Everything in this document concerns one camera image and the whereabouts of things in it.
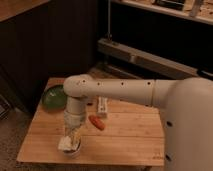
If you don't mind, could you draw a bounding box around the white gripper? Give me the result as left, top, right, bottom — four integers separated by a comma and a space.
64, 112, 86, 144

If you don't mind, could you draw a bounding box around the white sponge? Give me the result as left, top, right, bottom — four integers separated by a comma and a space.
58, 136, 80, 151

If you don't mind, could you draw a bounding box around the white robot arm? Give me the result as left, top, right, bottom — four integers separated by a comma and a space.
63, 74, 213, 171

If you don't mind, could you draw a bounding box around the orange carrot toy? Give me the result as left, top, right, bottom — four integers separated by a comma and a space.
89, 115, 105, 131

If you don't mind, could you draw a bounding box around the white tube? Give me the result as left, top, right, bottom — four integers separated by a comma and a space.
97, 97, 108, 118

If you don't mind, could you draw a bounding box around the green bowl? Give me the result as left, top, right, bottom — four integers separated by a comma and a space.
41, 84, 67, 110

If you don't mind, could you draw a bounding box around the wooden table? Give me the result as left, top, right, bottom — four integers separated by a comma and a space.
17, 97, 164, 166

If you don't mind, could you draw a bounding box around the grey metal beam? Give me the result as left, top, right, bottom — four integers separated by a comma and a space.
98, 38, 198, 79

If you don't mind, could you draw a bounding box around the wooden shelf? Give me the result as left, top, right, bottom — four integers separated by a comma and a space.
112, 0, 213, 25

